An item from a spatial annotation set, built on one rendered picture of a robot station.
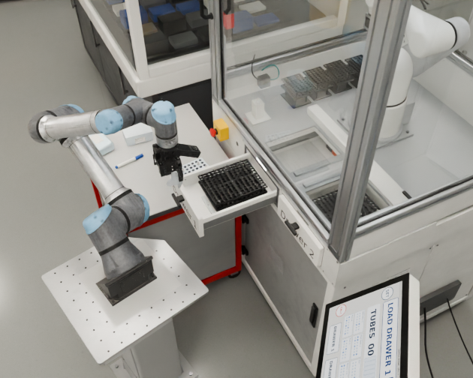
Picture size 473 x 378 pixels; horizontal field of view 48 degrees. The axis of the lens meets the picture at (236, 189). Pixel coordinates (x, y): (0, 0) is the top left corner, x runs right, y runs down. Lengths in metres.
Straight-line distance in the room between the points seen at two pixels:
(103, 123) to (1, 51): 3.32
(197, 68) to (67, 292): 1.30
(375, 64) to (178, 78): 1.56
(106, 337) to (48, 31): 3.61
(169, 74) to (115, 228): 1.04
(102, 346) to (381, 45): 1.29
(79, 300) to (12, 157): 1.98
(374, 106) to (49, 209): 2.43
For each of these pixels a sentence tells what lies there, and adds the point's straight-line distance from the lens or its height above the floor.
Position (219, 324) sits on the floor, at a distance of 2.78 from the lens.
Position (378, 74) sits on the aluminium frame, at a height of 1.69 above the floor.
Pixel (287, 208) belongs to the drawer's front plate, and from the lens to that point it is 2.01.
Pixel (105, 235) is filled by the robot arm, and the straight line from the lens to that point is 1.91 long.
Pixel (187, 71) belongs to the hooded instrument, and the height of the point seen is 0.89.
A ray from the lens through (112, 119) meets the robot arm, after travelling 1.70.
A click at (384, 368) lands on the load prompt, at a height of 1.15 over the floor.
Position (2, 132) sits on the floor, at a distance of 4.09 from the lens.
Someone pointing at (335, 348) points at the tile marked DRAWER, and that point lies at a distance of 1.60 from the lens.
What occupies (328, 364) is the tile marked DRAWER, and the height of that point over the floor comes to 1.00.
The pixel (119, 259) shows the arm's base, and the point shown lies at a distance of 1.91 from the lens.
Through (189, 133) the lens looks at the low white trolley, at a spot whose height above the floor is 0.76.
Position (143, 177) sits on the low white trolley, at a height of 0.76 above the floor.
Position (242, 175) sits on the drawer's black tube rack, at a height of 0.90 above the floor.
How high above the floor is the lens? 2.42
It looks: 46 degrees down
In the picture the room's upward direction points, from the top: 1 degrees counter-clockwise
